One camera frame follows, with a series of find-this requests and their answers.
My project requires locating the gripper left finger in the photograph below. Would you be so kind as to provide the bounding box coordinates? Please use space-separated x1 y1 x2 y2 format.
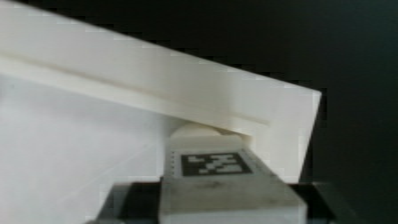
88 182 161 224

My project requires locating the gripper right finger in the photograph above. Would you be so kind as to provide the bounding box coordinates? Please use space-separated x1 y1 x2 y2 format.
290 182 370 224

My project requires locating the white table leg with tags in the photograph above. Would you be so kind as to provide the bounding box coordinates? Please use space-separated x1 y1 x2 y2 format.
159 123 308 224

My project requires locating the white square tabletop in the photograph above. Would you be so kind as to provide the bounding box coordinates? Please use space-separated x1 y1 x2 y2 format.
0 0 322 224

